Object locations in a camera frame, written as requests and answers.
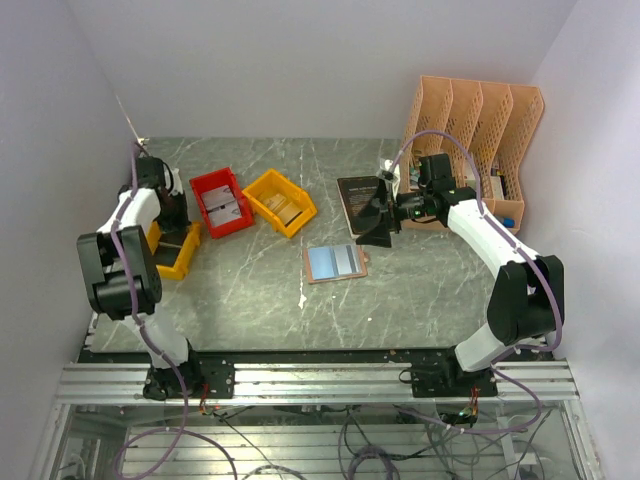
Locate peach file organizer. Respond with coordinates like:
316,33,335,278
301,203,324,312
399,76,544,233

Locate pink leather card holder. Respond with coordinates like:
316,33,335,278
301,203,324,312
303,244,368,284

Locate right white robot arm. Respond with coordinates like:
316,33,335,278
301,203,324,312
356,154,564,397

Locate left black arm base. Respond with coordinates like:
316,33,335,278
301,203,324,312
142,350,235,401

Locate tangled floor cables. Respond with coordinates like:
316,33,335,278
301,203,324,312
199,399,551,480

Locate black book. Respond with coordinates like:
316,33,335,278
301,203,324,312
337,176,392,248

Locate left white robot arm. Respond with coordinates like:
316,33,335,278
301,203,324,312
77,154,204,400

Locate white silver VIP card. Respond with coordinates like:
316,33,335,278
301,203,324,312
333,244,362,276

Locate aluminium frame rail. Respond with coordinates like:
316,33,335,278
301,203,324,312
55,361,579,406

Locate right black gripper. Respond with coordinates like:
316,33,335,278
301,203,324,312
356,178,432,247

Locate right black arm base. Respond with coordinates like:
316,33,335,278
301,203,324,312
398,363,498,398

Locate red bin with cards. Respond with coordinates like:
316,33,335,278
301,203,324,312
189,167,254,239

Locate yellow bin with cards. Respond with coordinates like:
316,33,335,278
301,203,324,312
242,169,318,239

